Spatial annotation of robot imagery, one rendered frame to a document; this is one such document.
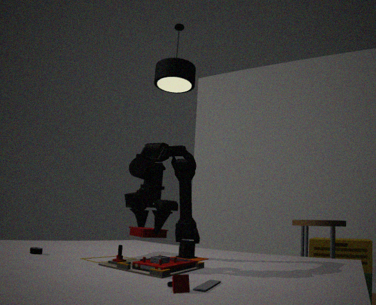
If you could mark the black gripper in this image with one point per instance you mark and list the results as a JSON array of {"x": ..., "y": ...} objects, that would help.
[{"x": 163, "y": 207}]

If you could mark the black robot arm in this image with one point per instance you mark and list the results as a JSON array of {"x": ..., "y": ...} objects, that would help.
[{"x": 144, "y": 167}]

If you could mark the beige flat base plate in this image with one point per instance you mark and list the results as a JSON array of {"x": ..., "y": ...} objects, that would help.
[{"x": 127, "y": 266}]

